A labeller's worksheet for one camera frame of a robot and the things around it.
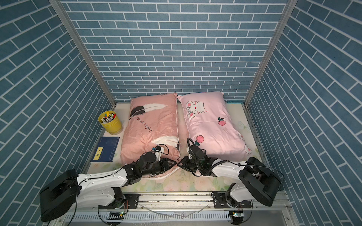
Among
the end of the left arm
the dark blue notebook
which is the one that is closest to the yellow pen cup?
the dark blue notebook

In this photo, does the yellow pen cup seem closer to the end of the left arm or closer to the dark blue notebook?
the dark blue notebook

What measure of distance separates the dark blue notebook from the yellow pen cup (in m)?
0.05

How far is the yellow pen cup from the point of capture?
93 centimetres

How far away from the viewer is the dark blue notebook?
2.96 feet
